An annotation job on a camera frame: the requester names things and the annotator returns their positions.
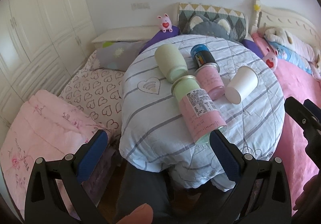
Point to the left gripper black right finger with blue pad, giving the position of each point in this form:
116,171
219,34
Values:
261,193

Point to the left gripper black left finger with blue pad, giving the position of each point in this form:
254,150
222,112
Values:
43,202

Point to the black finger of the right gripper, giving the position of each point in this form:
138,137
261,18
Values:
307,116

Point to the glass jar green pink liner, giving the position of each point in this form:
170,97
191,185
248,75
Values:
198,110

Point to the white paper cup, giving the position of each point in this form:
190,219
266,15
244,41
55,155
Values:
241,85

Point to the other hand at edge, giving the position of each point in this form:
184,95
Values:
307,205

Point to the bare hand fingertip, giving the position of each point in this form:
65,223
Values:
141,215

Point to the pink bed cover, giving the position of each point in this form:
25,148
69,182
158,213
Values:
297,86

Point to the blue cartoon pillow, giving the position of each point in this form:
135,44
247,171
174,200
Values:
291,56

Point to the small pink pig plush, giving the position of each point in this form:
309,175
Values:
270,58

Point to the pink floral folded blanket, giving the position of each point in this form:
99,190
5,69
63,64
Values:
46,126

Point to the white plush dog toy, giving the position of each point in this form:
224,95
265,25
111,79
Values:
279,35

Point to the cream wooden headboard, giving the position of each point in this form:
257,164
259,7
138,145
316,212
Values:
265,17

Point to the heart pattern bed sheet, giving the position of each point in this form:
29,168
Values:
98,94

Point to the striped white folded quilt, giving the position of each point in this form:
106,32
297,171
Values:
154,136

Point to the dark blue can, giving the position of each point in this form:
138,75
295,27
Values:
201,55

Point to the grey cat face cushion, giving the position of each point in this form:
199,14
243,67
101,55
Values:
219,28

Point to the pale green frosted jar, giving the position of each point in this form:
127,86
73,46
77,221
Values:
171,62

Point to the grey pillow with daisy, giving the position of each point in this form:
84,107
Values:
117,56

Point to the diamond pattern quilted pillow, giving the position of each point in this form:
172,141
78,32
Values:
237,20

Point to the white wardrobe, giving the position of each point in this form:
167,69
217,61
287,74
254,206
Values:
43,44

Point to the purple cushion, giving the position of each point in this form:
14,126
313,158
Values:
160,36

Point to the white bedside table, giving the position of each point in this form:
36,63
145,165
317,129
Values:
137,33

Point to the white wall socket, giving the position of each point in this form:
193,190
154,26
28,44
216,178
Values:
138,6

